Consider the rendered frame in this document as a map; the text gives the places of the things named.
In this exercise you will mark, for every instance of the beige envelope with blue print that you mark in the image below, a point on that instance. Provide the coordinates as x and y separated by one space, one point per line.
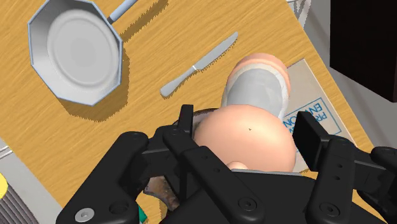
307 83

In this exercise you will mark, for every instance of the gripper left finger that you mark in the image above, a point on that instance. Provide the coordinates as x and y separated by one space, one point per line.
198 161

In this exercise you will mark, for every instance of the dark cabinet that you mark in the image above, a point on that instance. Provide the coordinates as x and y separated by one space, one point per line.
363 37

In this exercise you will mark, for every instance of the wooden table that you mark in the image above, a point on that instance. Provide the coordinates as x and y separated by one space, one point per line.
155 40

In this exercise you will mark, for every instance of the rusty brown round object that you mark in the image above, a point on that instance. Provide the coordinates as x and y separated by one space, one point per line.
158 187

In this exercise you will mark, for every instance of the white octagonal pan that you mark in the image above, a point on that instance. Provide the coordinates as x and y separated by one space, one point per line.
80 52

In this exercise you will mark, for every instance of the silver table knife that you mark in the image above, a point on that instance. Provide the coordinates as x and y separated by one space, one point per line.
204 62

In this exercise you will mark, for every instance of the peach and grey figure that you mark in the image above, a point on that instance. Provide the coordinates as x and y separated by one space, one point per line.
245 139

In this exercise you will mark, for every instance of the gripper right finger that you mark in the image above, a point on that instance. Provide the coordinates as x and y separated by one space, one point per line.
333 173

